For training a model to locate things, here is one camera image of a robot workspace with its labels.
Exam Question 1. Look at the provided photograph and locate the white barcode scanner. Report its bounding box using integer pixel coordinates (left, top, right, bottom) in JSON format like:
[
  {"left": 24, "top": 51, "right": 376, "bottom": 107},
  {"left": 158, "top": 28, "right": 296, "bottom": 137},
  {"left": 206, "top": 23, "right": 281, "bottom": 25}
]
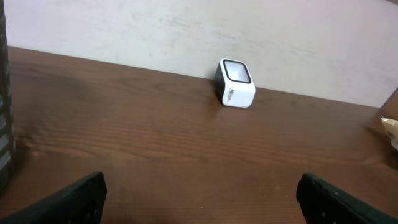
[{"left": 214, "top": 58, "right": 256, "bottom": 108}]

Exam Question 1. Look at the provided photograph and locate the yellow snack bag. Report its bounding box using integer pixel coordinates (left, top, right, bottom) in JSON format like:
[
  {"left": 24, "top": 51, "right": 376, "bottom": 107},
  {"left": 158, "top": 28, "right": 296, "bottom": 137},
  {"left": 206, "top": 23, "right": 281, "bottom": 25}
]
[{"left": 381, "top": 116, "right": 398, "bottom": 150}]

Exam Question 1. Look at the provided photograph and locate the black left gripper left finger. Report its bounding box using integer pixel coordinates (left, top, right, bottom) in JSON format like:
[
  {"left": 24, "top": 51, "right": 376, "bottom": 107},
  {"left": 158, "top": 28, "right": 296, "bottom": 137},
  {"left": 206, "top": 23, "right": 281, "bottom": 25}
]
[{"left": 1, "top": 172, "right": 107, "bottom": 224}]

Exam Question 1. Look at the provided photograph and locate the grey plastic shopping basket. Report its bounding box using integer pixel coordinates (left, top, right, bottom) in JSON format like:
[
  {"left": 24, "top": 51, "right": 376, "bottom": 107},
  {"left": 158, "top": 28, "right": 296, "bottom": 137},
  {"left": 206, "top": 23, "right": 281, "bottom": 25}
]
[{"left": 1, "top": 0, "right": 16, "bottom": 192}]

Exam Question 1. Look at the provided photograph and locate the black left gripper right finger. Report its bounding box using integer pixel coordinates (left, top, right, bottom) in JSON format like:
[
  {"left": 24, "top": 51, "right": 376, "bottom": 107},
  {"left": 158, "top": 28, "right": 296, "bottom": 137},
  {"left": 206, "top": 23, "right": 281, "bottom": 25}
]
[{"left": 296, "top": 173, "right": 397, "bottom": 224}]

